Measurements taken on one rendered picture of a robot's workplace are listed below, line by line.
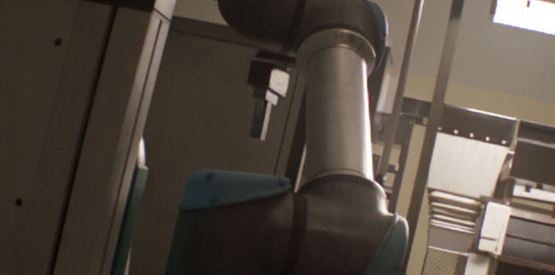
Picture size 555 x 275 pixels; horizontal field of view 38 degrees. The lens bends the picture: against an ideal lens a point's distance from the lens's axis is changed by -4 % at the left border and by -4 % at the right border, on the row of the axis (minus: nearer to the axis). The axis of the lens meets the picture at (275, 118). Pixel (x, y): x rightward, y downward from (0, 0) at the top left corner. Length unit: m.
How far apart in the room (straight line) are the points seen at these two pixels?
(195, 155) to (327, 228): 3.42
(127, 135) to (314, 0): 0.49
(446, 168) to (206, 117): 1.35
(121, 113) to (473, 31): 9.32
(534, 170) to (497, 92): 5.37
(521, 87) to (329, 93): 8.89
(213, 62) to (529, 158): 1.79
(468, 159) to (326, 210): 3.69
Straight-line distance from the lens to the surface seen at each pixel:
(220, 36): 4.36
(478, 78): 9.93
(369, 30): 1.23
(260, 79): 1.66
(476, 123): 4.60
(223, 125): 4.29
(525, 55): 10.04
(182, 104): 4.36
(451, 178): 4.61
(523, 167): 4.58
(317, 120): 1.07
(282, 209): 0.91
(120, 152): 0.80
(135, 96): 0.81
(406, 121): 4.75
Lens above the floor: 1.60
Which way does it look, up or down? 5 degrees up
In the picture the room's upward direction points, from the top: 13 degrees clockwise
